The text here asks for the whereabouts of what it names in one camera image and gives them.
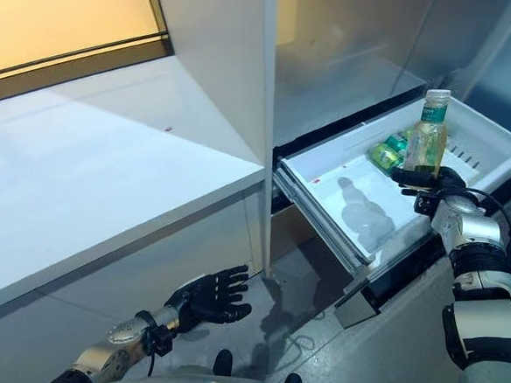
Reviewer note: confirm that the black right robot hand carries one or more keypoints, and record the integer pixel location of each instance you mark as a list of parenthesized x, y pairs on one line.
[(447, 180)]

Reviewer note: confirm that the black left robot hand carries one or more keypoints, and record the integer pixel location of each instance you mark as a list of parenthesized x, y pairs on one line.
[(213, 300)]

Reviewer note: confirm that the tea bottle with white cap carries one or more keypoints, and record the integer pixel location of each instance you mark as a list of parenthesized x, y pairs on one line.
[(425, 142)]

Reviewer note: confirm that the fridge drawer with white bin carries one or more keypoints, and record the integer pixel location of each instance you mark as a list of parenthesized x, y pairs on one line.
[(360, 194)]

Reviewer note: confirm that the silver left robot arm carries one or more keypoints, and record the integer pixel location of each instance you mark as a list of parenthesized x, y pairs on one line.
[(113, 348)]

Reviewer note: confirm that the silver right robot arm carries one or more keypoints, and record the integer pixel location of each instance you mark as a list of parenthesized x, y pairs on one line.
[(482, 269)]

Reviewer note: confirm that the steel fridge drawer front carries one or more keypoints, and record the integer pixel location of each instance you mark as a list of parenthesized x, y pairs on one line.
[(291, 242)]

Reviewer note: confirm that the stainless steel fridge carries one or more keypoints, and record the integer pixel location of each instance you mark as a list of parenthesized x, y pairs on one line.
[(335, 52)]

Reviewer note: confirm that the robot left leg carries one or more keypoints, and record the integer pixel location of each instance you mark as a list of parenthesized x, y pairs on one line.
[(223, 362)]

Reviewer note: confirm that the light green drink can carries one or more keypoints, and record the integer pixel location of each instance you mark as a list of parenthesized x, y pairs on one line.
[(384, 156)]

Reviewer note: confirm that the white counter cabinet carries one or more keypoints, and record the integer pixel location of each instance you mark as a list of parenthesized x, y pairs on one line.
[(86, 166)]

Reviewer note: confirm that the white vertical cabinet panel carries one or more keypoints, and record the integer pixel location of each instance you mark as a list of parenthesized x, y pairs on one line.
[(267, 113)]

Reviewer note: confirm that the dark framed window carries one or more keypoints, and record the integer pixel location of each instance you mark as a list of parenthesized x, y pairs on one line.
[(66, 16)]

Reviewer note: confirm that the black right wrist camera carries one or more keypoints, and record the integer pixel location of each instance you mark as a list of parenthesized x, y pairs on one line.
[(426, 202)]

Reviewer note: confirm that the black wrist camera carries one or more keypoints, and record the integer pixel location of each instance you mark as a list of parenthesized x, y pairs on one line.
[(164, 337), (426, 202)]

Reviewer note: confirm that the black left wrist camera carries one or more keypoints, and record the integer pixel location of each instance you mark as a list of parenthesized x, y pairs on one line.
[(164, 337)]

